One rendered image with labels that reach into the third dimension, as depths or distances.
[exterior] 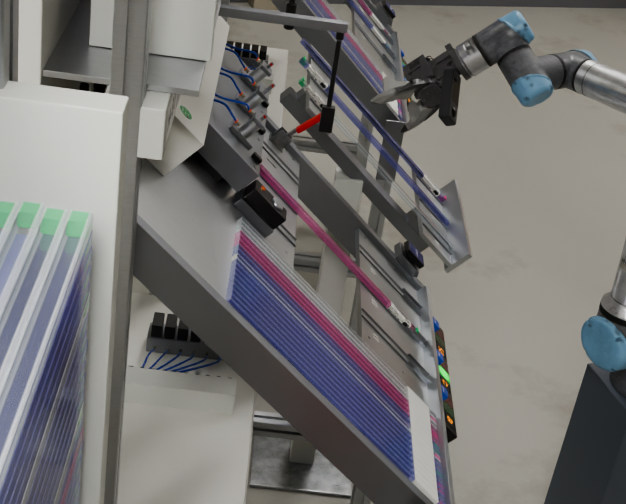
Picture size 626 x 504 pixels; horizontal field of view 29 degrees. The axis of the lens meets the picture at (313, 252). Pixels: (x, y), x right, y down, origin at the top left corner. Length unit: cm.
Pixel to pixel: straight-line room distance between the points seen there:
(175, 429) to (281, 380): 47
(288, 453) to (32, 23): 180
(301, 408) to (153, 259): 32
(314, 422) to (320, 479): 126
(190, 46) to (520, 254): 269
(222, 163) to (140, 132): 43
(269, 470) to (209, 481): 97
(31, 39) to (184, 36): 20
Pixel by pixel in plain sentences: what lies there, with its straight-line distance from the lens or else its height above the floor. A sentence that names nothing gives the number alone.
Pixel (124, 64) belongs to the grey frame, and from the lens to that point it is 147.
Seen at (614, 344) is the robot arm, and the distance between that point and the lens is 242.
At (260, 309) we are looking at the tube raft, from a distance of 176.
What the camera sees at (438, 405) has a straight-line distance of 213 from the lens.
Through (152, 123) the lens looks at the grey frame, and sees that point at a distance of 150.
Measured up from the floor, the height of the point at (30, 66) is 140.
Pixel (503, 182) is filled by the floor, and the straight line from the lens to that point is 462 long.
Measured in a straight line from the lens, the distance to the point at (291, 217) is 210.
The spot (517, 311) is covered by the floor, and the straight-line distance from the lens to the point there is 385.
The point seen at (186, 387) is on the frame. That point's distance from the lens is 219.
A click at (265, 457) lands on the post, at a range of 307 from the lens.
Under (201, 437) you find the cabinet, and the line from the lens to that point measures 216.
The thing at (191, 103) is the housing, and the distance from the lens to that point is 182.
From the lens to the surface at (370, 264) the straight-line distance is 230.
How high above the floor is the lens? 200
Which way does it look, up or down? 31 degrees down
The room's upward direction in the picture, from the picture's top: 9 degrees clockwise
